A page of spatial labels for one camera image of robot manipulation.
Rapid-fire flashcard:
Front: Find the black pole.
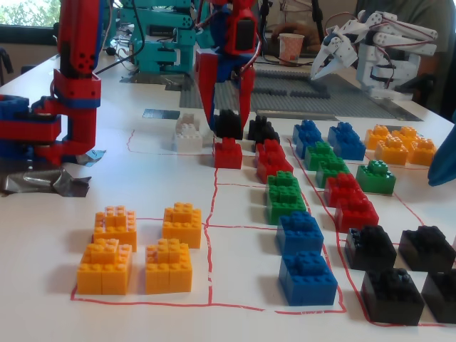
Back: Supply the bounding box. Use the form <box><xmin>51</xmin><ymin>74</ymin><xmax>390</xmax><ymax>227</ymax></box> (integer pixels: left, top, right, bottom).
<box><xmin>310</xmin><ymin>0</ymin><xmax>327</xmax><ymax>43</ymax></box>
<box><xmin>261</xmin><ymin>0</ymin><xmax>272</xmax><ymax>56</ymax></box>

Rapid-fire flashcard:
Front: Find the crumpled silver duct tape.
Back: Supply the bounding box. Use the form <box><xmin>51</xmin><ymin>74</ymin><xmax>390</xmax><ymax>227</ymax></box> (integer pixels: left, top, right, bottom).
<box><xmin>0</xmin><ymin>148</ymin><xmax>107</xmax><ymax>198</ymax></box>

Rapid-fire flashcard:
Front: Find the silver duct tape strip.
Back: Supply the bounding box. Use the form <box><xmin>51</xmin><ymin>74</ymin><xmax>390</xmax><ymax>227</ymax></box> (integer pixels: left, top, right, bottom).
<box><xmin>256</xmin><ymin>109</ymin><xmax>338</xmax><ymax>122</ymax></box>

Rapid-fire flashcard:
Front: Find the patterned paper cup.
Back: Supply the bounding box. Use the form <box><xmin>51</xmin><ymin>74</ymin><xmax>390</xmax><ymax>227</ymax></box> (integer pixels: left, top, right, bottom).
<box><xmin>279</xmin><ymin>33</ymin><xmax>306</xmax><ymax>66</ymax></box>

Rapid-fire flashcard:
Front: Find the person's hand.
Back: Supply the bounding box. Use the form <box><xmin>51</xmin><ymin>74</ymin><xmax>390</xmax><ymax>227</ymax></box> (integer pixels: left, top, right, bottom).
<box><xmin>270</xmin><ymin>23</ymin><xmax>321</xmax><ymax>53</ymax></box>

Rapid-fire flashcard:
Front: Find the green lego block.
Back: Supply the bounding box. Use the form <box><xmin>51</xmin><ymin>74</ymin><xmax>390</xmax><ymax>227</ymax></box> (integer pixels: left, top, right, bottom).
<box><xmin>355</xmin><ymin>160</ymin><xmax>397</xmax><ymax>196</ymax></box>
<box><xmin>304</xmin><ymin>141</ymin><xmax>339</xmax><ymax>172</ymax></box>
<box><xmin>315</xmin><ymin>156</ymin><xmax>352</xmax><ymax>188</ymax></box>
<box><xmin>266</xmin><ymin>185</ymin><xmax>308</xmax><ymax>226</ymax></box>
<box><xmin>266</xmin><ymin>170</ymin><xmax>303</xmax><ymax>204</ymax></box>

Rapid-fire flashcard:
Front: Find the blue pointed gripper finger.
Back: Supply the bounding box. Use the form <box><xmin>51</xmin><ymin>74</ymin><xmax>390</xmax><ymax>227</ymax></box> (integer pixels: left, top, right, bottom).
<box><xmin>427</xmin><ymin>140</ymin><xmax>456</xmax><ymax>187</ymax></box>

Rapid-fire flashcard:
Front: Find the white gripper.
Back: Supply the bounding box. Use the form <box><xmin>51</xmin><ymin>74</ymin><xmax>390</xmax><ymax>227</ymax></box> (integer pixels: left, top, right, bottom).
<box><xmin>309</xmin><ymin>19</ymin><xmax>359</xmax><ymax>83</ymax></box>

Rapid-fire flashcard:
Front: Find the grey tape marker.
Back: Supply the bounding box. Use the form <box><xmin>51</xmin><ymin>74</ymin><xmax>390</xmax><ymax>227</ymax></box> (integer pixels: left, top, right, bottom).
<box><xmin>142</xmin><ymin>108</ymin><xmax>181</xmax><ymax>123</ymax></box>

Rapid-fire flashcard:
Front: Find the red lego block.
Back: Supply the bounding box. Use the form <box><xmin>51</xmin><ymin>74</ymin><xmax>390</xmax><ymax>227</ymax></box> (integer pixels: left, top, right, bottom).
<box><xmin>256</xmin><ymin>153</ymin><xmax>289</xmax><ymax>185</ymax></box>
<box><xmin>213</xmin><ymin>137</ymin><xmax>244</xmax><ymax>170</ymax></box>
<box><xmin>323</xmin><ymin>173</ymin><xmax>365</xmax><ymax>208</ymax></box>
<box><xmin>334</xmin><ymin>197</ymin><xmax>380</xmax><ymax>234</ymax></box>
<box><xmin>255</xmin><ymin>139</ymin><xmax>284</xmax><ymax>168</ymax></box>

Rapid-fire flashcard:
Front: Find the black brick wall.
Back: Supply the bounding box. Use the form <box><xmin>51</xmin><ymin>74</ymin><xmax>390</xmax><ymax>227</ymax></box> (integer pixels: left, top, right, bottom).
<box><xmin>254</xmin><ymin>84</ymin><xmax>333</xmax><ymax>100</ymax></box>

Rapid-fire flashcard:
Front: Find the blue lego block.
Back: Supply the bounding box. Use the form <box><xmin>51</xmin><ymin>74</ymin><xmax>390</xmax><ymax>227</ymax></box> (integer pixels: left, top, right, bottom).
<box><xmin>279</xmin><ymin>251</ymin><xmax>338</xmax><ymax>307</ymax></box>
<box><xmin>327</xmin><ymin>122</ymin><xmax>358</xmax><ymax>144</ymax></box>
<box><xmin>292</xmin><ymin>120</ymin><xmax>318</xmax><ymax>144</ymax></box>
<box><xmin>294</xmin><ymin>130</ymin><xmax>324</xmax><ymax>160</ymax></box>
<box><xmin>332</xmin><ymin>130</ymin><xmax>367</xmax><ymax>162</ymax></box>
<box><xmin>276</xmin><ymin>212</ymin><xmax>325</xmax><ymax>256</ymax></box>

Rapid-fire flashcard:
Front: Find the yellow lego block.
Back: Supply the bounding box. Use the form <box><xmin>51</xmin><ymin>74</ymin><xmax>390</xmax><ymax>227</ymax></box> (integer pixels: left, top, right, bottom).
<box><xmin>391</xmin><ymin>126</ymin><xmax>418</xmax><ymax>143</ymax></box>
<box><xmin>365</xmin><ymin>125</ymin><xmax>391</xmax><ymax>151</ymax></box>
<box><xmin>405</xmin><ymin>137</ymin><xmax>437</xmax><ymax>167</ymax></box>
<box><xmin>145</xmin><ymin>238</ymin><xmax>194</xmax><ymax>295</ymax></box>
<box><xmin>93</xmin><ymin>205</ymin><xmax>138</xmax><ymax>252</ymax></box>
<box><xmin>76</xmin><ymin>238</ymin><xmax>133</xmax><ymax>296</ymax></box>
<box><xmin>162</xmin><ymin>202</ymin><xmax>203</xmax><ymax>249</ymax></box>
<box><xmin>373</xmin><ymin>137</ymin><xmax>410</xmax><ymax>166</ymax></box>

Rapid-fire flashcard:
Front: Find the white lego block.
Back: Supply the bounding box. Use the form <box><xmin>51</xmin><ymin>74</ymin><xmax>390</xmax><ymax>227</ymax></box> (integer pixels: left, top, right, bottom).
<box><xmin>172</xmin><ymin>124</ymin><xmax>204</xmax><ymax>155</ymax></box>
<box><xmin>177</xmin><ymin>113</ymin><xmax>202</xmax><ymax>135</ymax></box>

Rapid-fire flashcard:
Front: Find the blue and red gripper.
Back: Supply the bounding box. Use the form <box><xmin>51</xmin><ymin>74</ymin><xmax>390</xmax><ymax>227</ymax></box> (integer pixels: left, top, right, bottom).
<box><xmin>195</xmin><ymin>9</ymin><xmax>259</xmax><ymax>136</ymax></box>

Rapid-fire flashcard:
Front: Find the window with greenery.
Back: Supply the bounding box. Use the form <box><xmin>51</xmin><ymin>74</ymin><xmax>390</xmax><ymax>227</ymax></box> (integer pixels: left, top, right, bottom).
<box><xmin>0</xmin><ymin>0</ymin><xmax>61</xmax><ymax>28</ymax></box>

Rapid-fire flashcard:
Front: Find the grey lego baseplate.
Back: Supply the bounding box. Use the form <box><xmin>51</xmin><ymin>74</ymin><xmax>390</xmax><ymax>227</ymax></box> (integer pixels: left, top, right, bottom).
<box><xmin>179</xmin><ymin>68</ymin><xmax>425</xmax><ymax>123</ymax></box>

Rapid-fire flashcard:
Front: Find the black lego block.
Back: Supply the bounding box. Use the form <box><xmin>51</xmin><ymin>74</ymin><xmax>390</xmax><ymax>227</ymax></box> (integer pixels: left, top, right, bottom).
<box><xmin>398</xmin><ymin>225</ymin><xmax>456</xmax><ymax>273</ymax></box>
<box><xmin>254</xmin><ymin>123</ymin><xmax>281</xmax><ymax>146</ymax></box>
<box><xmin>214</xmin><ymin>109</ymin><xmax>244</xmax><ymax>140</ymax></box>
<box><xmin>420</xmin><ymin>270</ymin><xmax>456</xmax><ymax>323</ymax></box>
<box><xmin>360</xmin><ymin>267</ymin><xmax>425</xmax><ymax>326</ymax></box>
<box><xmin>248</xmin><ymin>115</ymin><xmax>271</xmax><ymax>140</ymax></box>
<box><xmin>344</xmin><ymin>225</ymin><xmax>398</xmax><ymax>271</ymax></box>

